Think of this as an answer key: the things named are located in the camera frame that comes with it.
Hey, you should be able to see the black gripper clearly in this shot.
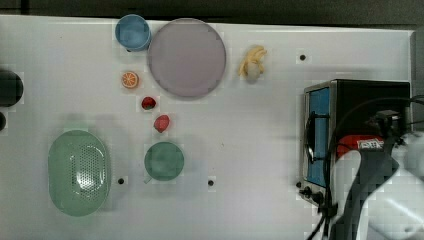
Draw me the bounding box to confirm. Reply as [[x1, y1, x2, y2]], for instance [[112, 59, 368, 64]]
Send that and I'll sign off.
[[367, 110, 405, 146]]

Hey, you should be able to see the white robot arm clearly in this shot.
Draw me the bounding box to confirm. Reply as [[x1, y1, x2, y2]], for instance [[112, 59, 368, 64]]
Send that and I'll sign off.
[[328, 112, 423, 240]]

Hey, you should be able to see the black toaster oven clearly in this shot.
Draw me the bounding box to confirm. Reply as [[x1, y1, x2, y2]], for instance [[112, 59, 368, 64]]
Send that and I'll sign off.
[[297, 79, 410, 206]]

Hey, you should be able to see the peeled banana toy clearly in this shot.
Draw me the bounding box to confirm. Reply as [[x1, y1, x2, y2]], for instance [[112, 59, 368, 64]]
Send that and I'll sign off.
[[238, 45, 267, 80]]

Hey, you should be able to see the purple round plate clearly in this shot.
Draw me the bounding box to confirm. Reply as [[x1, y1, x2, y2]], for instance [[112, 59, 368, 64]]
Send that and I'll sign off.
[[148, 18, 226, 98]]

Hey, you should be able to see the pink strawberry toy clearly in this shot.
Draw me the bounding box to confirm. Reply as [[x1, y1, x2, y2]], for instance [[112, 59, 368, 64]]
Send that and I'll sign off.
[[154, 115, 170, 133]]

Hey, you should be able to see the green cup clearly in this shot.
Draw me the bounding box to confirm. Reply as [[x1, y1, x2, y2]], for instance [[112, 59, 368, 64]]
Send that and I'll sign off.
[[144, 142, 185, 184]]

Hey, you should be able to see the red strawberry toy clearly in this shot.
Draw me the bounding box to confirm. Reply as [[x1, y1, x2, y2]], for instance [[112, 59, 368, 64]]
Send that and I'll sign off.
[[141, 96, 156, 110]]

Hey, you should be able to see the orange slice toy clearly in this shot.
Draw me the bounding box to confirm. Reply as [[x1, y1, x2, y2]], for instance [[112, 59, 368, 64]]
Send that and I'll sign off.
[[121, 71, 139, 89]]

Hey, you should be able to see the blue cup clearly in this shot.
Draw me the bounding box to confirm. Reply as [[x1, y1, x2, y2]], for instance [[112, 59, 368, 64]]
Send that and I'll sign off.
[[115, 14, 152, 52]]

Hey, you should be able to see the green oval colander basket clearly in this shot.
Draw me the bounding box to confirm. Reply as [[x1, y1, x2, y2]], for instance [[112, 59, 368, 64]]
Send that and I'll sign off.
[[48, 130, 111, 217]]

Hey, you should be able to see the black round object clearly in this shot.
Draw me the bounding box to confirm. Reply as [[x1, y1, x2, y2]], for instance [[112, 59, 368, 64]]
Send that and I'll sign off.
[[0, 71, 24, 107]]

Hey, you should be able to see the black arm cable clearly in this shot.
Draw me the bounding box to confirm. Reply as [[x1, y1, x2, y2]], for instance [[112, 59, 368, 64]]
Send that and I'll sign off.
[[305, 94, 424, 240]]

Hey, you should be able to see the black oven door handle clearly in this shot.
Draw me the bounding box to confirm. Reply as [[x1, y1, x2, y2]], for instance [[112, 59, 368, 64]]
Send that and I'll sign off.
[[305, 111, 330, 164]]

